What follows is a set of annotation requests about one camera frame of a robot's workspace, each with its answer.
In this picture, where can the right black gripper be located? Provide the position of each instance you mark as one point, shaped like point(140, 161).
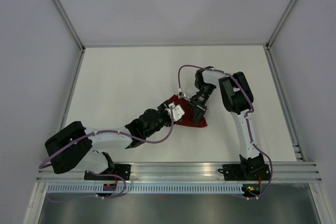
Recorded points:
point(197, 113)

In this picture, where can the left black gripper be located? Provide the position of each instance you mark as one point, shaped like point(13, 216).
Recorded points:
point(161, 107)

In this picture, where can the dark red cloth napkin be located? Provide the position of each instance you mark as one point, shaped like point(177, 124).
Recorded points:
point(187, 118)

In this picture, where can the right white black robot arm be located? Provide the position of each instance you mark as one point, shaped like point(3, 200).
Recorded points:
point(238, 100)

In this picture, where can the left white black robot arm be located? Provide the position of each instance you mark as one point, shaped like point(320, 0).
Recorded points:
point(80, 147)

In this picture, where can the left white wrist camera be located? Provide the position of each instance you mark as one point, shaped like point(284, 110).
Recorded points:
point(175, 111)

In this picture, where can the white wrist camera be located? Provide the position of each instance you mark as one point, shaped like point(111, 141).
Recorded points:
point(175, 111)
point(181, 94)

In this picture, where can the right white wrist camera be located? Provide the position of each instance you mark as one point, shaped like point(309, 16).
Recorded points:
point(181, 94)

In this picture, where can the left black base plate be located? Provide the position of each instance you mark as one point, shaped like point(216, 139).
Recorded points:
point(120, 171)

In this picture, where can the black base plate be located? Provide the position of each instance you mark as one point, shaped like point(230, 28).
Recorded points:
point(120, 171)
point(239, 172)

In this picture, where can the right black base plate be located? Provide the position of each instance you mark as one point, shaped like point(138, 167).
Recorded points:
point(239, 172)

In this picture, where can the white slotted cable duct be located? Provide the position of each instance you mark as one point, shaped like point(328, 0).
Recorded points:
point(153, 188)

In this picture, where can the aluminium front rail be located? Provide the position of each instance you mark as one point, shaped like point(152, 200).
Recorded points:
point(193, 172)

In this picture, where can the right aluminium frame post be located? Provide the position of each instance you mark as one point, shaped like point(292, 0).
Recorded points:
point(285, 15)

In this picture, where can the aluminium frame post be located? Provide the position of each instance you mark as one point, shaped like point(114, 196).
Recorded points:
point(285, 15)
point(68, 24)

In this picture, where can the left aluminium frame post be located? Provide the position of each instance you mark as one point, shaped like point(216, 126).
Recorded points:
point(68, 24)

